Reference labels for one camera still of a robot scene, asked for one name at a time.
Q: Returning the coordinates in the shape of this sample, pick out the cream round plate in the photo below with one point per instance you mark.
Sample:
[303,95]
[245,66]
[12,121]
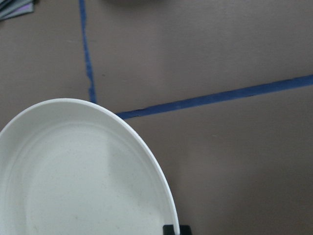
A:
[71,167]

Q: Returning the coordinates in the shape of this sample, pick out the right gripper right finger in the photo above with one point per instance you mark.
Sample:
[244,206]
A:
[185,230]

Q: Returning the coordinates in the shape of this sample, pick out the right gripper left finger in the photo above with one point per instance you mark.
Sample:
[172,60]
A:
[168,230]

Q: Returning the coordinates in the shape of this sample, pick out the folded grey cloth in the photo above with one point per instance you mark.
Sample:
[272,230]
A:
[13,8]

